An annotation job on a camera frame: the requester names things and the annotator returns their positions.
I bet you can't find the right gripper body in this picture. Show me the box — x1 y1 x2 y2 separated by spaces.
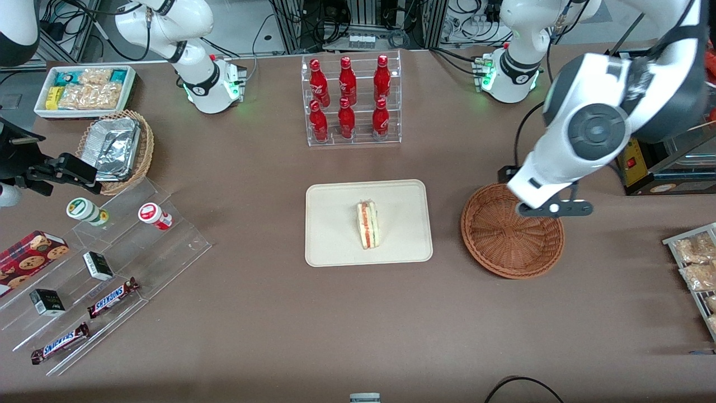
0 144 34 209

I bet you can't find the beige plastic tray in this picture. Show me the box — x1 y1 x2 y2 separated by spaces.
305 179 434 268

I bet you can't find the red cola bottle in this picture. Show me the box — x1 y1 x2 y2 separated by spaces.
309 100 329 143
372 97 390 140
374 54 391 104
309 58 332 108
337 97 356 140
339 56 357 107

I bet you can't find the clear acrylic stepped display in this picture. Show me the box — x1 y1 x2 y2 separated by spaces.
0 178 213 377

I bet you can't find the small black box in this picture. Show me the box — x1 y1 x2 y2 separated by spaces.
82 251 115 282
29 288 67 317

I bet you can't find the white snack tray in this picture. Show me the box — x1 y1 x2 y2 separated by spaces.
34 64 138 121

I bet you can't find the snickers chocolate bar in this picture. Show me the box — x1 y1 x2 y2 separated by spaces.
30 321 91 365
86 277 141 320

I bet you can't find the round brown wicker basket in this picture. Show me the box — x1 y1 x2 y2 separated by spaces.
460 183 566 279

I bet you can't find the black cable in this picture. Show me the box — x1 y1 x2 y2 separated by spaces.
484 376 564 403

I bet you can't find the aluminium foil tray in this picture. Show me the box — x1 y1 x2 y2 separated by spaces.
89 116 142 181

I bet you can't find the silver connector block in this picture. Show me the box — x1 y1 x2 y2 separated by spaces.
224 60 248 102

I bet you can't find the light wicker basket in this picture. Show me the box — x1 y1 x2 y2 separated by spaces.
76 109 156 196

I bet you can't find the black food warmer yellow panel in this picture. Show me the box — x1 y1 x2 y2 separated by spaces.
607 8 716 196

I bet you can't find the triangle sandwich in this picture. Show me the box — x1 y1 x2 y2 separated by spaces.
356 200 381 250

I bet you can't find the red lid jar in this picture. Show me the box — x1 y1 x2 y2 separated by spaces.
138 202 173 231

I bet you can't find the red cookie box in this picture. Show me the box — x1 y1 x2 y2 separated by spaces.
0 230 70 298

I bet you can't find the aluminium frame post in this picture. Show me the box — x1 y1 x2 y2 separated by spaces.
272 0 305 55
422 0 450 50

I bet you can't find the green lid jar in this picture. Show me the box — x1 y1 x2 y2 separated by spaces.
66 197 110 227

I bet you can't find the clear acrylic bottle rack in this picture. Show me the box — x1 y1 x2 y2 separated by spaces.
301 49 402 148

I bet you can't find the grey snack tray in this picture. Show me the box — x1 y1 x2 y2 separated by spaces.
663 223 716 343

